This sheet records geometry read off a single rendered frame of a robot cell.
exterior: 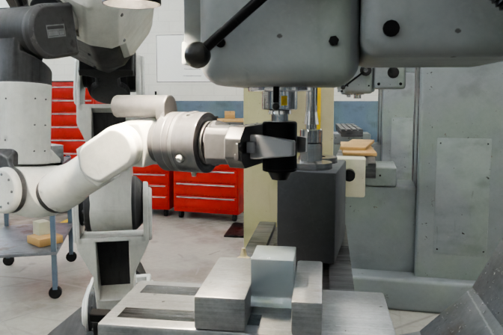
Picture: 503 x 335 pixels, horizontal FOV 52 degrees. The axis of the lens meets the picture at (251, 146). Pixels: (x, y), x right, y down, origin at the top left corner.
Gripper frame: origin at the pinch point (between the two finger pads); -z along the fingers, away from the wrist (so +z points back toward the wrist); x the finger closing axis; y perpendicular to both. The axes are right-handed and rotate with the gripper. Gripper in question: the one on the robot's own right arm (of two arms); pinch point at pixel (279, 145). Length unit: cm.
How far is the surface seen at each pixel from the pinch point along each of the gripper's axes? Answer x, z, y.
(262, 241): 44, 20, 27
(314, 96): 38.5, 6.6, -6.4
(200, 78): 809, 458, -36
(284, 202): 32.7, 11.0, 15.1
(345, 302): -1.0, -9.6, 20.2
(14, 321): 145, 215, 123
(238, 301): -14.4, -0.3, 16.5
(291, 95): -1.2, -2.0, -6.8
